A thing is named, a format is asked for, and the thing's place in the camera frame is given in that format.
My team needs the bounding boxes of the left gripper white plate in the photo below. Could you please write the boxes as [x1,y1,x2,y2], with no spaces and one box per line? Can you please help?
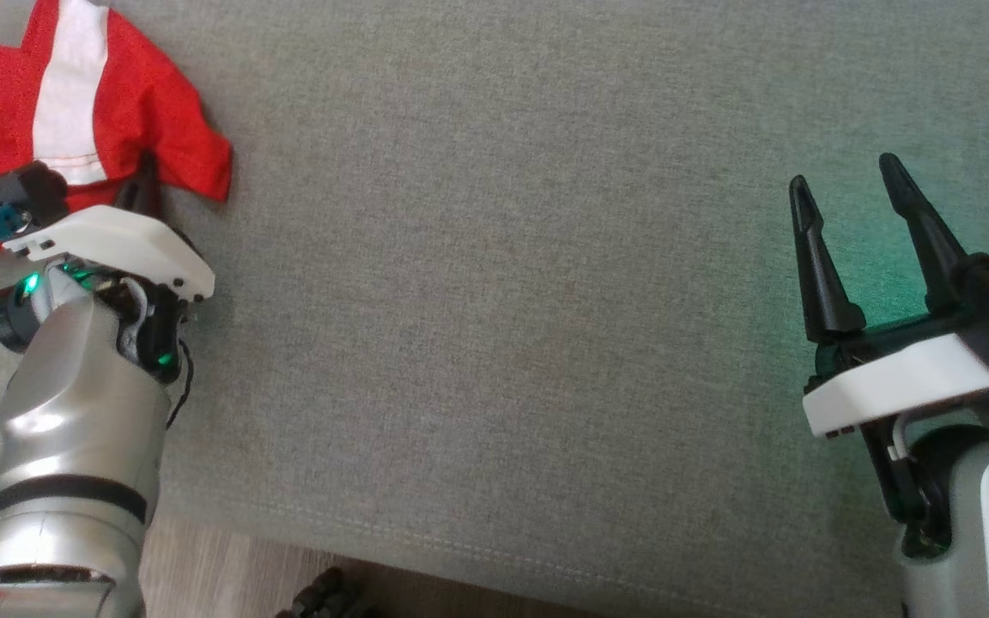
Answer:
[3,152,216,304]

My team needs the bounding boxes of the red shorts with white stripe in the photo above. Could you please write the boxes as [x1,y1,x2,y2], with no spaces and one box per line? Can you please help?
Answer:
[0,0,234,264]

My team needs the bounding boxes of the grey fabric sofa seat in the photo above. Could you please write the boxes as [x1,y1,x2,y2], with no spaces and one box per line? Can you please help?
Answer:
[0,0,989,618]

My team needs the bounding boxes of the black ribbed object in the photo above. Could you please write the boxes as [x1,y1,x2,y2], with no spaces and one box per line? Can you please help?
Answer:
[275,566,377,618]

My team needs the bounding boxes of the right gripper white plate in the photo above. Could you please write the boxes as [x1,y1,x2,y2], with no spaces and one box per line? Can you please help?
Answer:
[788,152,989,439]

